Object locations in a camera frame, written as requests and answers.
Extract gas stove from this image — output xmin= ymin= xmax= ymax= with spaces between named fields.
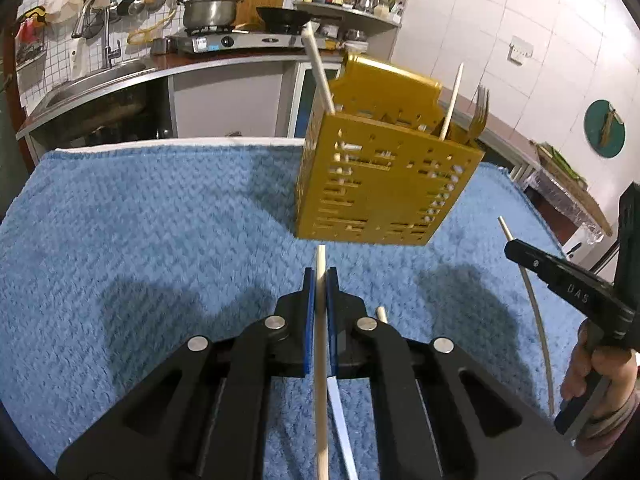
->
xmin=167 ymin=27 xmax=346 ymax=56

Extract wire basket with bags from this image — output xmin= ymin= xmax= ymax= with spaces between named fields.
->
xmin=14 ymin=7 xmax=48 ymax=68

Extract steel corner shelf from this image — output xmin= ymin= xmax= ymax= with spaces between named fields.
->
xmin=292 ymin=0 xmax=416 ymax=43

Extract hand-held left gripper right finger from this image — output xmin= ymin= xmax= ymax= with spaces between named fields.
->
xmin=326 ymin=267 xmax=581 ymax=480

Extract white wall socket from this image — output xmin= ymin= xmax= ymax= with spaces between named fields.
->
xmin=507 ymin=36 xmax=534 ymax=65

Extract white appliance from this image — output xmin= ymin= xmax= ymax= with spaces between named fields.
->
xmin=560 ymin=227 xmax=621 ymax=273

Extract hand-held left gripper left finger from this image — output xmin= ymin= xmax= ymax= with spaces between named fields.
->
xmin=55 ymin=267 xmax=318 ymax=480

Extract yellow hose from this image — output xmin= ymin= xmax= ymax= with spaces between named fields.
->
xmin=127 ymin=10 xmax=178 ymax=46

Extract blue textured blanket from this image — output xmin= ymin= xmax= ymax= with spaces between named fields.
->
xmin=0 ymin=137 xmax=601 ymax=480

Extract fork with green handle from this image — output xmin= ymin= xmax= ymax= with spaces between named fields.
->
xmin=462 ymin=85 xmax=492 ymax=143

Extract steel cooking pot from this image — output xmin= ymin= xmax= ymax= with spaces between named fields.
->
xmin=176 ymin=0 xmax=246 ymax=30

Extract green vegetables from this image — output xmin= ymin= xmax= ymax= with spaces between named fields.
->
xmin=537 ymin=144 xmax=588 ymax=183

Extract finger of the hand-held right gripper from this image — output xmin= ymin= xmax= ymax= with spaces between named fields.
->
xmin=504 ymin=239 xmax=632 ymax=334

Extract round green board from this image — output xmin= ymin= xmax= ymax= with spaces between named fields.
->
xmin=583 ymin=99 xmax=627 ymax=160

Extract steel faucet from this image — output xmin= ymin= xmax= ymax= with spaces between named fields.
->
xmin=71 ymin=0 xmax=122 ymax=70

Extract steel sink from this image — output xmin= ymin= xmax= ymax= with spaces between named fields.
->
xmin=15 ymin=57 xmax=161 ymax=138

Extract yellow perforated utensil holder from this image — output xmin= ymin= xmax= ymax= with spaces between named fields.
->
xmin=295 ymin=52 xmax=486 ymax=247

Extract box covered with plastic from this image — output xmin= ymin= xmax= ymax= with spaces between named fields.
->
xmin=522 ymin=165 xmax=606 ymax=242

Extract person's right hand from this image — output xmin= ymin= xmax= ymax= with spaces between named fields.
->
xmin=560 ymin=320 xmax=640 ymax=457

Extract light blue plastic spoon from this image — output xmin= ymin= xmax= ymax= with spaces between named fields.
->
xmin=327 ymin=375 xmax=360 ymax=480

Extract black wok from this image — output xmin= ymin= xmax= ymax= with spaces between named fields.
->
xmin=256 ymin=6 xmax=313 ymax=32

